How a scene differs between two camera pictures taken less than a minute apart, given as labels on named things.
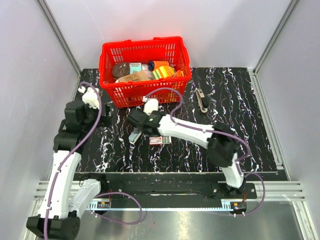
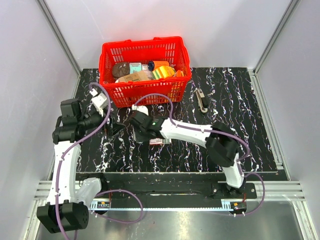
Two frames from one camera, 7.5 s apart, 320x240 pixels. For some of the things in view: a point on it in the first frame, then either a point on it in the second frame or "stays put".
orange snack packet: (179, 73) stays put
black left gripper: (106, 120) to (112, 128)
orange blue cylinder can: (153, 64) stays put
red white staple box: (160, 140) stays put
